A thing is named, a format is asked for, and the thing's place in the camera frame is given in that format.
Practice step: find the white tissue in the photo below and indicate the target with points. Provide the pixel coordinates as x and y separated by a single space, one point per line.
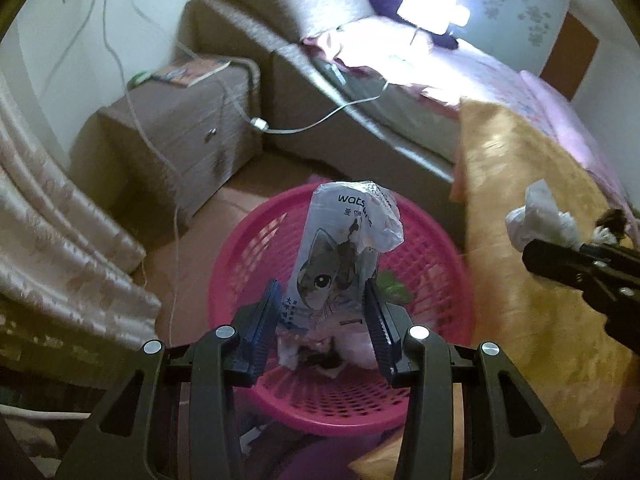
540 215

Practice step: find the pink plastic basket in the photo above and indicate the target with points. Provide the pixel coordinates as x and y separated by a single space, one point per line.
325 407

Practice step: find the brown door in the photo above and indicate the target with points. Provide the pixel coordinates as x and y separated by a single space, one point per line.
570 55

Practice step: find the clear plastic bag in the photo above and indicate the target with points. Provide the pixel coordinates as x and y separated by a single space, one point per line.
355 350

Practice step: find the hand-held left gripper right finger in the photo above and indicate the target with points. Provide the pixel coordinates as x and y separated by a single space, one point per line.
380 330

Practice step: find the brown nightstand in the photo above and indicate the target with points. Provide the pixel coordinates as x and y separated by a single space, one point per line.
175 125

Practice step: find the floral wardrobe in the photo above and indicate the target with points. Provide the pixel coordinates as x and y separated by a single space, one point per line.
510 5

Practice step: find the white printed plastic bag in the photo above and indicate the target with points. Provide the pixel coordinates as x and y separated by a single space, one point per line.
330 240

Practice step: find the yellow floral bedspread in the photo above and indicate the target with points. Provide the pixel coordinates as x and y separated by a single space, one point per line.
525 335

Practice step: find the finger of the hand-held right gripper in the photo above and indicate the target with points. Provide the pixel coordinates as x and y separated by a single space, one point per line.
560 265

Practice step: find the green snack wrapper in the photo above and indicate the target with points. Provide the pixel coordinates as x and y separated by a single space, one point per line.
392 286

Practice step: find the book on cabinet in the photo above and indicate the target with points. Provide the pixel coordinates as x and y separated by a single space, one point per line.
195 71

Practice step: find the white table lamp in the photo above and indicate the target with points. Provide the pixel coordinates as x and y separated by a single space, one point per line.
430 2

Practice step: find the bed with floral sheet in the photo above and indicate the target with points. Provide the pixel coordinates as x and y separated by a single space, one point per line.
500 75

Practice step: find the beige patterned curtain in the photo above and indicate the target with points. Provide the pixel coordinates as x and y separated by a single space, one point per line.
60 240

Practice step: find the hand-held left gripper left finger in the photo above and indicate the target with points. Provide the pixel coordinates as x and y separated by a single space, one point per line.
260 330

